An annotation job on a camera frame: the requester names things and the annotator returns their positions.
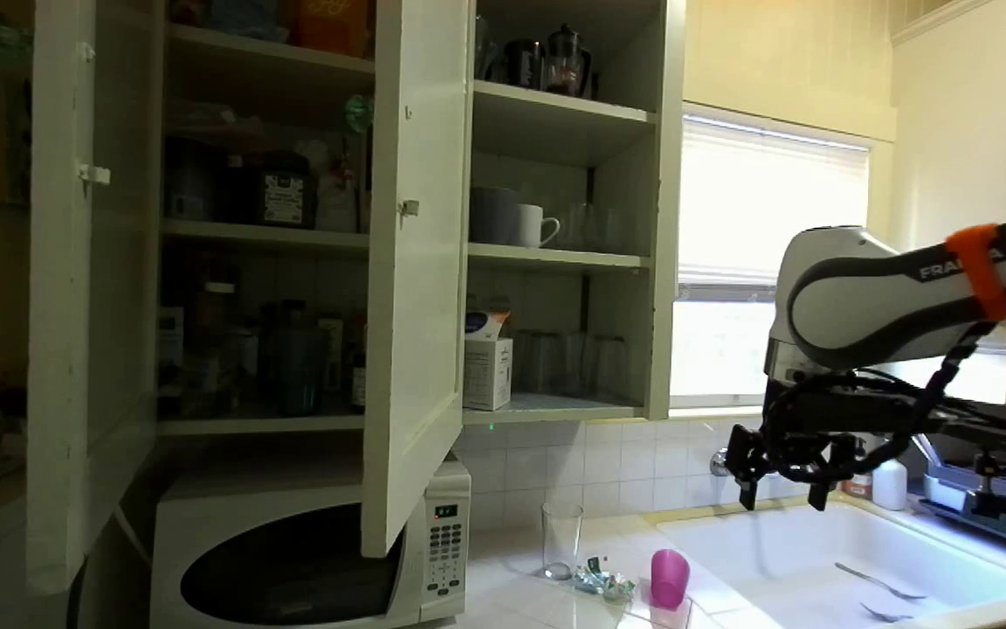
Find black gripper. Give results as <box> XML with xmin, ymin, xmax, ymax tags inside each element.
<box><xmin>724</xmin><ymin>369</ymin><xmax>879</xmax><ymax>513</ymax></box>

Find pink red plastic cup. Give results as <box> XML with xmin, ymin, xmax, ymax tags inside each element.
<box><xmin>646</xmin><ymin>545</ymin><xmax>695</xmax><ymax>615</ymax></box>

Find grey blue cup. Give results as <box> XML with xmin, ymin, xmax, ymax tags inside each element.
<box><xmin>468</xmin><ymin>184</ymin><xmax>522</xmax><ymax>246</ymax></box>

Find cream cupboard door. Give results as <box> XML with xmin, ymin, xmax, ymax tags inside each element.
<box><xmin>23</xmin><ymin>0</ymin><xmax>167</xmax><ymax>597</ymax></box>
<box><xmin>359</xmin><ymin>0</ymin><xmax>478</xmax><ymax>562</ymax></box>

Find white kitchen sink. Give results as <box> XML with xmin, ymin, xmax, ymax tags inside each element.
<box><xmin>640</xmin><ymin>499</ymin><xmax>1006</xmax><ymax>629</ymax></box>

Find white soap bottle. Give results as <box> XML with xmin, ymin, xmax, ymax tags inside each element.
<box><xmin>869</xmin><ymin>456</ymin><xmax>912</xmax><ymax>513</ymax></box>

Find metal utensil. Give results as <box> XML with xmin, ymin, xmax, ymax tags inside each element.
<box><xmin>831</xmin><ymin>560</ymin><xmax>928</xmax><ymax>605</ymax></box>
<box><xmin>864</xmin><ymin>597</ymin><xmax>915</xmax><ymax>623</ymax></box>

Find green sponge package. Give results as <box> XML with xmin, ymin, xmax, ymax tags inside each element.
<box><xmin>569</xmin><ymin>552</ymin><xmax>640</xmax><ymax>605</ymax></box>

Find clear drinking glass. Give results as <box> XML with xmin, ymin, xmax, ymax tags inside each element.
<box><xmin>539</xmin><ymin>499</ymin><xmax>586</xmax><ymax>584</ymax></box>

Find white window blind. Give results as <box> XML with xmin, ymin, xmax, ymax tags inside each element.
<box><xmin>675</xmin><ymin>103</ymin><xmax>876</xmax><ymax>288</ymax></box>

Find clear glass beside mug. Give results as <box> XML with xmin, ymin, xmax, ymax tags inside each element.
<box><xmin>569</xmin><ymin>202</ymin><xmax>627</xmax><ymax>255</ymax></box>

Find white tea box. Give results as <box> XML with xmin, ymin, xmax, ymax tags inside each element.
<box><xmin>459</xmin><ymin>307</ymin><xmax>519</xmax><ymax>411</ymax></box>

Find white mug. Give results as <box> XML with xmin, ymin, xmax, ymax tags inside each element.
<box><xmin>514</xmin><ymin>202</ymin><xmax>567</xmax><ymax>251</ymax></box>

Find white side cabinet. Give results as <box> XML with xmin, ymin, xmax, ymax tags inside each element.
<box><xmin>886</xmin><ymin>0</ymin><xmax>1006</xmax><ymax>411</ymax></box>

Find dark storage jar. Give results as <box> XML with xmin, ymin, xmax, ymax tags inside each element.
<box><xmin>253</xmin><ymin>298</ymin><xmax>321</xmax><ymax>414</ymax></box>
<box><xmin>181</xmin><ymin>277</ymin><xmax>242</xmax><ymax>411</ymax></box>
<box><xmin>319</xmin><ymin>312</ymin><xmax>371</xmax><ymax>411</ymax></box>

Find dark coffee pot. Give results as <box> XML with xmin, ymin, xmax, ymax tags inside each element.
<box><xmin>539</xmin><ymin>20</ymin><xmax>593</xmax><ymax>96</ymax></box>

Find dark metal pot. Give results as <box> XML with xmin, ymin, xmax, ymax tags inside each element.
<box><xmin>500</xmin><ymin>36</ymin><xmax>547</xmax><ymax>88</ymax></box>

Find white microwave oven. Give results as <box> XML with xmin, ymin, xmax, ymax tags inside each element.
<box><xmin>149</xmin><ymin>456</ymin><xmax>475</xmax><ymax>629</ymax></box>

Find dark jar white label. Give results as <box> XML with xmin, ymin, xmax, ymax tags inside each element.
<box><xmin>253</xmin><ymin>149</ymin><xmax>321</xmax><ymax>229</ymax></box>

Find orange container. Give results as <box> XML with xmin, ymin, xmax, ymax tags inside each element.
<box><xmin>290</xmin><ymin>0</ymin><xmax>374</xmax><ymax>59</ymax></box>

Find grey canister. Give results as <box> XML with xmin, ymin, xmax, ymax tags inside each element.
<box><xmin>163</xmin><ymin>137</ymin><xmax>222</xmax><ymax>223</ymax></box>

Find blue container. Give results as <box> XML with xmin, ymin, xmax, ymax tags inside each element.
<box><xmin>200</xmin><ymin>0</ymin><xmax>292</xmax><ymax>41</ymax></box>

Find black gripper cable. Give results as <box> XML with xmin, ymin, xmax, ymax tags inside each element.
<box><xmin>898</xmin><ymin>319</ymin><xmax>1002</xmax><ymax>441</ymax></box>

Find orange arm strap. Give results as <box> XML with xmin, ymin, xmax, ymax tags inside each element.
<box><xmin>944</xmin><ymin>223</ymin><xmax>1006</xmax><ymax>323</ymax></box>

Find cream wall cupboard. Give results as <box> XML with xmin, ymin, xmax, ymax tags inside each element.
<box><xmin>149</xmin><ymin>0</ymin><xmax>688</xmax><ymax>441</ymax></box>

